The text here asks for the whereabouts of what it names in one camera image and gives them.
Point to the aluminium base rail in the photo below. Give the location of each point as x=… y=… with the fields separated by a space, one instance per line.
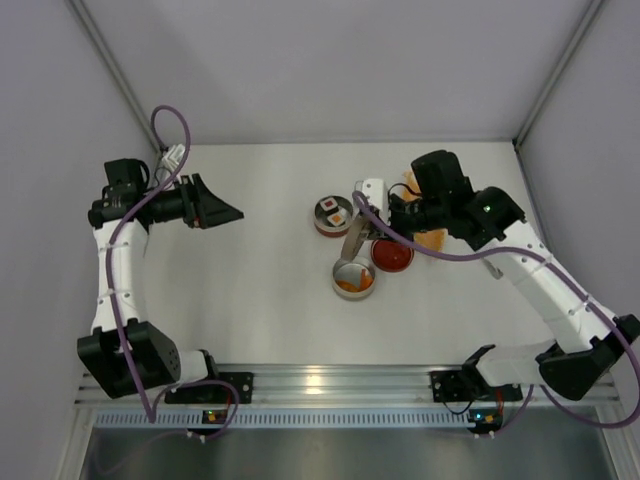
x=336 y=385

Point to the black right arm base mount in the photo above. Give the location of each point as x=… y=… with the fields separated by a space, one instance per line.
x=456 y=385

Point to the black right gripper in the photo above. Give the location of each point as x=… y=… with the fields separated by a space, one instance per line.
x=396 y=215

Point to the sushi roll red centre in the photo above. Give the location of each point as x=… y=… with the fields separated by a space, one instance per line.
x=329 y=205

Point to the beige band metal container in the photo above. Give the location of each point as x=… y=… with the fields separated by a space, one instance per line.
x=347 y=270

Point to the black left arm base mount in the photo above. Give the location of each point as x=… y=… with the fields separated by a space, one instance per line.
x=228 y=387

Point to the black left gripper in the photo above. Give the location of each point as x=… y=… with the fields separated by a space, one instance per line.
x=189 y=201

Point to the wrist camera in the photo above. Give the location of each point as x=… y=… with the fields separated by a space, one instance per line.
x=376 y=194
x=172 y=157

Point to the metal tongs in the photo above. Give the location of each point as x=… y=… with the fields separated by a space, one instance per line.
x=495 y=272

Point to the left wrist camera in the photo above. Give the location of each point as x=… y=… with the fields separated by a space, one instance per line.
x=172 y=157

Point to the red round lid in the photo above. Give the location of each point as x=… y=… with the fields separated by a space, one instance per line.
x=391 y=257

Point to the sushi roll orange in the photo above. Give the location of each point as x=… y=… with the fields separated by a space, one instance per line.
x=338 y=219

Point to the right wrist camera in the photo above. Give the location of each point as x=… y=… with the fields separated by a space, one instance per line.
x=376 y=194

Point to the red band metal container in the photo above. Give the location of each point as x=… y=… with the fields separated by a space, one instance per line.
x=320 y=218

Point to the right aluminium frame post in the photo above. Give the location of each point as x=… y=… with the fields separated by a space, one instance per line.
x=569 y=50

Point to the brown round lid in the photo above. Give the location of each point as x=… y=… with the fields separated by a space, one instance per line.
x=357 y=234

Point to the aluminium frame post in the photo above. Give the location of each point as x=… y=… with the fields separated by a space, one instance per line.
x=569 y=50
x=96 y=38

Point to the left aluminium frame post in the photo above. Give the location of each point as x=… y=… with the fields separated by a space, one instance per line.
x=96 y=38

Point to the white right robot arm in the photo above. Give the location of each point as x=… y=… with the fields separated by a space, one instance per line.
x=587 y=339

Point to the woven bamboo boat tray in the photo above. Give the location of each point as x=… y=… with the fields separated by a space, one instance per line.
x=433 y=240

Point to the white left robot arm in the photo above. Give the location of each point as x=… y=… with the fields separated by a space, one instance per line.
x=124 y=352

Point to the orange fried shrimp piece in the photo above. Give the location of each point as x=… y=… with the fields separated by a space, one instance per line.
x=361 y=282

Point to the slotted grey cable duct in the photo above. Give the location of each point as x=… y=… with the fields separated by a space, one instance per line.
x=296 y=418

